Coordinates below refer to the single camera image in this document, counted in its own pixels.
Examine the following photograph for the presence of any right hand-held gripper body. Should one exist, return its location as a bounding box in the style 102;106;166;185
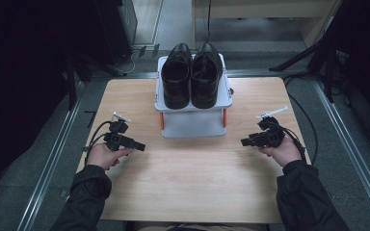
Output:
251;105;289;149

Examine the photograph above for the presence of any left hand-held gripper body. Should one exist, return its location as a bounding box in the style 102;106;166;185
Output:
103;111;133;152

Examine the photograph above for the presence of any white two-tier shoe rack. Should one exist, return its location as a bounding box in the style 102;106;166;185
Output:
153;52;235;140

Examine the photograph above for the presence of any black leather shoe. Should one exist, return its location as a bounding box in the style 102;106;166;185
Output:
190;41;225;110
160;42;194;111

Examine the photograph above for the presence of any person's right hand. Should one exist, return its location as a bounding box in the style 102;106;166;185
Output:
257;136;304;168

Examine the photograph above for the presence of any person's left hand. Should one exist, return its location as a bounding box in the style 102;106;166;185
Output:
85;141;135;171

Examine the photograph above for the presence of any black tripod stand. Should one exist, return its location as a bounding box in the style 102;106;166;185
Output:
268;0;348;104

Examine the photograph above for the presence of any black computer tower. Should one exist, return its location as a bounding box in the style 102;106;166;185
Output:
93;0;139;65

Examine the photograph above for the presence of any light wooden desk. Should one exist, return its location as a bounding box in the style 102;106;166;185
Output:
191;0;345;50

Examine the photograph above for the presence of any right hand-held gripper black cable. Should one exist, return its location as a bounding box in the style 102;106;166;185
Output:
275;125;307;162

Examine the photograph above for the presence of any black floor cable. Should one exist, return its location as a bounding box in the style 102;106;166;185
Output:
282;72;320;167

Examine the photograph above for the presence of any white floor cable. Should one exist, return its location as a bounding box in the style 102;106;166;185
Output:
113;50;138;76

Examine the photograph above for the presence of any metal floor rail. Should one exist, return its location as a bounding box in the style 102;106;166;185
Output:
14;81;89;231
312;78;370;223

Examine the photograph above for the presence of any thin hanging black cable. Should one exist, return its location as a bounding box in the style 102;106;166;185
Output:
205;0;213;44

